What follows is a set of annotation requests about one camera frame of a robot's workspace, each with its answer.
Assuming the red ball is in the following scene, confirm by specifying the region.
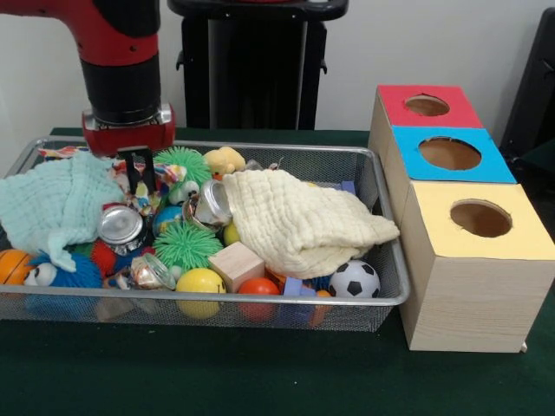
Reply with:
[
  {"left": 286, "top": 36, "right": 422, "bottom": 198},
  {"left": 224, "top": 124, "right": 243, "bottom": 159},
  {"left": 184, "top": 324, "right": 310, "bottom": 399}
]
[{"left": 237, "top": 276, "right": 282, "bottom": 322}]

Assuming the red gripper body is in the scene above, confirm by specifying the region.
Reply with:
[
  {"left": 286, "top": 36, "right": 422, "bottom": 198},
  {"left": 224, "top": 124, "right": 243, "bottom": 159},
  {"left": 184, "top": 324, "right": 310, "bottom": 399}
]
[{"left": 81, "top": 102, "right": 177, "bottom": 158}]

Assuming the multicoloured patterned cloth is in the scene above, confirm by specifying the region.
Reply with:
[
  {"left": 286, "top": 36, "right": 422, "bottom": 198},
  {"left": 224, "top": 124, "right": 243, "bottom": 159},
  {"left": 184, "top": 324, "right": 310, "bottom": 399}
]
[
  {"left": 106, "top": 156, "right": 188, "bottom": 214},
  {"left": 37, "top": 146, "right": 91, "bottom": 161}
]

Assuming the orange basketball toy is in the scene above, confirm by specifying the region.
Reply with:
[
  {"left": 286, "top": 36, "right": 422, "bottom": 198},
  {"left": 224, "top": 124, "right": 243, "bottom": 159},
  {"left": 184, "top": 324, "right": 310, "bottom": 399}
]
[{"left": 0, "top": 248, "right": 36, "bottom": 286}]

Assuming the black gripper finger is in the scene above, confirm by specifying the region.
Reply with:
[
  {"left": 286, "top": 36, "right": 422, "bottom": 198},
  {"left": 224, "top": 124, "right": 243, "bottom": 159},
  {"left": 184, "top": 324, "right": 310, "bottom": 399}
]
[
  {"left": 124, "top": 152, "right": 140, "bottom": 195},
  {"left": 140, "top": 149, "right": 156, "bottom": 192}
]

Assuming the green spiky rubber ball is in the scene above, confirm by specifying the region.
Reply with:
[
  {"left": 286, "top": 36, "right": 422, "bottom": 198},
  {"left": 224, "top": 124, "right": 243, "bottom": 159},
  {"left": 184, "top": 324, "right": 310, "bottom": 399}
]
[
  {"left": 153, "top": 146, "right": 212, "bottom": 181},
  {"left": 153, "top": 221, "right": 225, "bottom": 272}
]

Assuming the dark green table cloth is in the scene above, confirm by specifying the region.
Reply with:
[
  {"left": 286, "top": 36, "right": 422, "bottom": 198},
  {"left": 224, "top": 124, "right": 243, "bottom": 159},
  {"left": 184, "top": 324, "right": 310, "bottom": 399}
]
[
  {"left": 0, "top": 126, "right": 555, "bottom": 416},
  {"left": 515, "top": 138, "right": 555, "bottom": 174}
]

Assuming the cream muslin cloth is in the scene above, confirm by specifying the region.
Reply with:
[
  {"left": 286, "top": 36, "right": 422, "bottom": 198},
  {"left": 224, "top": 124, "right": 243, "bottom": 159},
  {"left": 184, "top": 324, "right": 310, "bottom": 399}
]
[{"left": 221, "top": 169, "right": 401, "bottom": 279}]

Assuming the mint muslin cloth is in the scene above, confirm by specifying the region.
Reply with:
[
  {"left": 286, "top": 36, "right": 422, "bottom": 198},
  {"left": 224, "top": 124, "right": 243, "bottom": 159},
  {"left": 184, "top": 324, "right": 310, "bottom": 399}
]
[{"left": 0, "top": 153, "right": 127, "bottom": 273}]

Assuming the black stand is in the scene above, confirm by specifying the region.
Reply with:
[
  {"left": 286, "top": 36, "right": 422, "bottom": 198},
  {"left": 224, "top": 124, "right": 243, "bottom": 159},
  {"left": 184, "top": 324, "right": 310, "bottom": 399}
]
[{"left": 499, "top": 6, "right": 555, "bottom": 153}]

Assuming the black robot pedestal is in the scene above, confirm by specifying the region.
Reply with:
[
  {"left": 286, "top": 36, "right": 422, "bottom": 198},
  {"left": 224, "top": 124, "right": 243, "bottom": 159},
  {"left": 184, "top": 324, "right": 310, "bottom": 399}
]
[{"left": 160, "top": 0, "right": 350, "bottom": 131}]

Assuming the yellow ball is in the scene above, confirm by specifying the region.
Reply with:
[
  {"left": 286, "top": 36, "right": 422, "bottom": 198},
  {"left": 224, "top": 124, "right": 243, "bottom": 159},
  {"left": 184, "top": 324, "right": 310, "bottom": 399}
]
[{"left": 175, "top": 267, "right": 227, "bottom": 321}]

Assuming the black and white soccer ball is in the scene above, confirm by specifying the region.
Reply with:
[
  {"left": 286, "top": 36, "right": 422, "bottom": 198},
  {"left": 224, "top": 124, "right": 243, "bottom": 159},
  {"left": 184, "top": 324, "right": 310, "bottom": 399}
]
[{"left": 327, "top": 258, "right": 382, "bottom": 299}]

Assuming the shallow mesh bin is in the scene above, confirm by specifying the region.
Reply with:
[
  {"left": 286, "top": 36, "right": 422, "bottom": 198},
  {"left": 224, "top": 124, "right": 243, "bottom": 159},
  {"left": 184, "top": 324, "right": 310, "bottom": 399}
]
[{"left": 0, "top": 135, "right": 411, "bottom": 334}]

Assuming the wooden cube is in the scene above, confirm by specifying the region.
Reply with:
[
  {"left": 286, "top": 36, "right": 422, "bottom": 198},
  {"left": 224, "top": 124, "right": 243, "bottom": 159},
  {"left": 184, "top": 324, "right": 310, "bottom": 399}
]
[{"left": 208, "top": 241, "right": 266, "bottom": 295}]

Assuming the wooden box with three holes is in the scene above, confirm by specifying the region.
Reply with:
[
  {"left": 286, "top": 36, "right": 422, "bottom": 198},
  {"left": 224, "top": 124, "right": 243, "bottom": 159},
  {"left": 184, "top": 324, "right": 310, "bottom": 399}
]
[{"left": 367, "top": 84, "right": 555, "bottom": 353}]

